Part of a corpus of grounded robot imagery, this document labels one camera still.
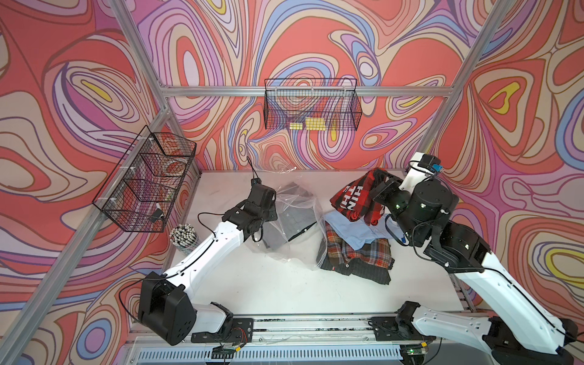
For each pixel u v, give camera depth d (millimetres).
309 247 925
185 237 750
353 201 603
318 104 975
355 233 863
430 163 450
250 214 581
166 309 393
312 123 908
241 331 725
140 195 739
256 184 704
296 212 997
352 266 856
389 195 494
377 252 839
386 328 719
